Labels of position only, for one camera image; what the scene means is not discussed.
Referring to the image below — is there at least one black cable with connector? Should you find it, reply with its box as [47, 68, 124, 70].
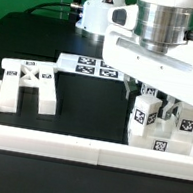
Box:
[24, 0, 86, 23]

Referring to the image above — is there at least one white nut cube left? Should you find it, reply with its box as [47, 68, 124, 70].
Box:
[141, 84, 158, 97]

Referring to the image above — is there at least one white U-shaped fence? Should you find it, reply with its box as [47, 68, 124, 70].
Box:
[0, 82, 193, 181]

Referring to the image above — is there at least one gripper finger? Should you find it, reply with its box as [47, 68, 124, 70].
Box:
[161, 95, 179, 120]
[123, 75, 138, 98]

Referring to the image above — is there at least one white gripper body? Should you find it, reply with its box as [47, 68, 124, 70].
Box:
[102, 0, 193, 106]

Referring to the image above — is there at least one white chair back frame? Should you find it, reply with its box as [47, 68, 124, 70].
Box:
[0, 58, 57, 115]

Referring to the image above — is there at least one white chair seat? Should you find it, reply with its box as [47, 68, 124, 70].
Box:
[128, 114, 193, 156]

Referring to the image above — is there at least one white marker base plate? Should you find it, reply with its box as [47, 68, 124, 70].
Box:
[56, 53, 124, 81]

